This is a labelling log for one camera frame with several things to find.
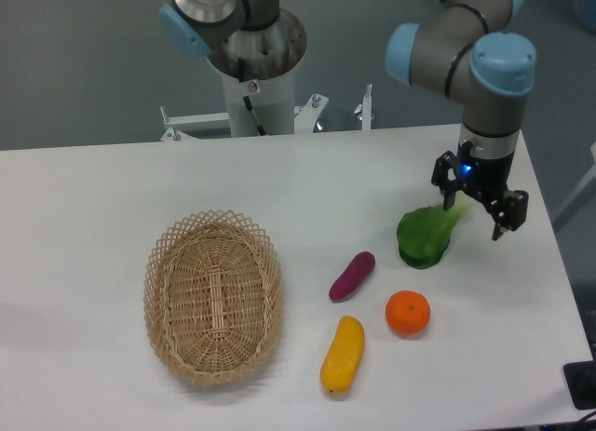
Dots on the purple sweet potato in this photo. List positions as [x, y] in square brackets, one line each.
[354, 275]

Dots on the black device at table edge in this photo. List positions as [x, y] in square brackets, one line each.
[580, 380]

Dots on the woven wicker basket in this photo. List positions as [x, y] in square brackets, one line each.
[213, 298]

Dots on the yellow mango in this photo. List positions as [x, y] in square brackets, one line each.
[341, 363]

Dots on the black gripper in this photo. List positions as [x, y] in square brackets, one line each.
[483, 179]

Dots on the white table leg right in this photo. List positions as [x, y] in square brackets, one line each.
[579, 195]

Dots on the white metal base frame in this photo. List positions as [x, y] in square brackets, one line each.
[307, 119]

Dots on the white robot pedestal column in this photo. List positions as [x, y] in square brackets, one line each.
[257, 70]

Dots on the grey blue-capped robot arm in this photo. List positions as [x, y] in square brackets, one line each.
[466, 56]

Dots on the green leafy vegetable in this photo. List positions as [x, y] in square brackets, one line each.
[424, 234]

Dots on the orange tangerine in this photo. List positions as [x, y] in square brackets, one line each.
[407, 312]

